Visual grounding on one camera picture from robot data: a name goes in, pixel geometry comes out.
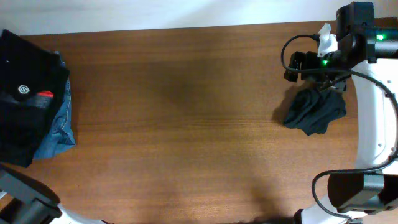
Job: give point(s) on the crumpled black garment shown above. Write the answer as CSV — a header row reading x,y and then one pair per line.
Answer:
x,y
312,111

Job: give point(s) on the black t-shirt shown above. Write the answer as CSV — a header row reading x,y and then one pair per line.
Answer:
x,y
27,70

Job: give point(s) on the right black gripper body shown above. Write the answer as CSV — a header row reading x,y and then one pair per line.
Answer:
x,y
296,66

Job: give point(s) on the folded blue jeans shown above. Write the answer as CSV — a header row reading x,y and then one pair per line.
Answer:
x,y
60,137

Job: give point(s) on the black red folded garment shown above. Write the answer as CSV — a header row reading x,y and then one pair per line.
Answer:
x,y
24,125

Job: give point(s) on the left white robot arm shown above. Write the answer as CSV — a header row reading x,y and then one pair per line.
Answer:
x,y
34,203

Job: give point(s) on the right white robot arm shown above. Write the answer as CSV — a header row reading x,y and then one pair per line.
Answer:
x,y
368,55

